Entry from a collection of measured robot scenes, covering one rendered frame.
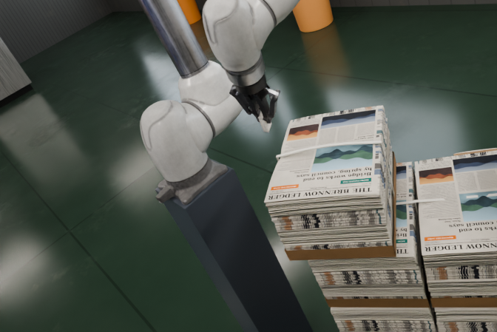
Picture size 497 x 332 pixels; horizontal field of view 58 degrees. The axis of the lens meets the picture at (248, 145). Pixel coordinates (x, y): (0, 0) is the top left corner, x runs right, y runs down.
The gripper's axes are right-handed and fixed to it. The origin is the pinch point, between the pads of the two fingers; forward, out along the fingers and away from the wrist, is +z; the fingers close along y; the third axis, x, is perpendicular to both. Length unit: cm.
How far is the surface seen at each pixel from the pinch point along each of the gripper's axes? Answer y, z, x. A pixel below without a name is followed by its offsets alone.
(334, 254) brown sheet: -23.0, 20.2, 25.3
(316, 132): -11.0, 12.9, -6.2
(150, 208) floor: 133, 178, -18
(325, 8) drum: 76, 244, -289
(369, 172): -29.0, 1.9, 8.8
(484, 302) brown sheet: -61, 35, 24
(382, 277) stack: -36, 28, 26
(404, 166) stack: -35.6, 33.0, -10.6
